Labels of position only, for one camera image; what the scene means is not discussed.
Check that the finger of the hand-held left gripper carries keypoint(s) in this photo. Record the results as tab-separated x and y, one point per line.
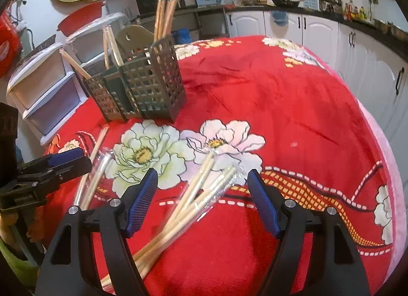
67	156

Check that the white kitchen cabinets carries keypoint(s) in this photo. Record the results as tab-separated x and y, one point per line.
318	31

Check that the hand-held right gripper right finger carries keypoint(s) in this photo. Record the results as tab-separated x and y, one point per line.
264	200

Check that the red floral blanket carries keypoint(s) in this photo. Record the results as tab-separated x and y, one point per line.
255	98

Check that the row of condiment bottles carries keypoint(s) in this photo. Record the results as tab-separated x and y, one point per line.
355	11

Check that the person's orange green clothing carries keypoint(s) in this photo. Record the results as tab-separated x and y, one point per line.
16	264

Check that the dark perforated utensil holder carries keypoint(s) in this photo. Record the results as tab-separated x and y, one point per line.
153	92

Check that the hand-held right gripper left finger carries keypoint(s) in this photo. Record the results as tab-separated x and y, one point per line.
142	200

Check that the black wok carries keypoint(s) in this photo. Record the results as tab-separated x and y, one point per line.
287	2

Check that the steel cooking pot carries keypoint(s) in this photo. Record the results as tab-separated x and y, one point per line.
381	25

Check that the red plastic bag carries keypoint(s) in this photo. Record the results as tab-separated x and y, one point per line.
8	44

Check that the black kitchen countertop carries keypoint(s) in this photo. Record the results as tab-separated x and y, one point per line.
318	12

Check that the blue plastic container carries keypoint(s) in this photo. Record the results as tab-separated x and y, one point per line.
182	35

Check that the blue hanging bag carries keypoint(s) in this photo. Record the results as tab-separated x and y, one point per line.
279	18

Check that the red plastic basin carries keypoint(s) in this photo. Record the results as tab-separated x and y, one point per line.
81	19

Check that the white plastic drawer tower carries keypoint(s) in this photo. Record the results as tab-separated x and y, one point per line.
47	70
86	50

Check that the wooden chopstick pair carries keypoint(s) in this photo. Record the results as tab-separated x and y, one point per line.
159	15
105	49
204	168
115	46
223	183
171	9
165	245
95	152
99	168
75	65

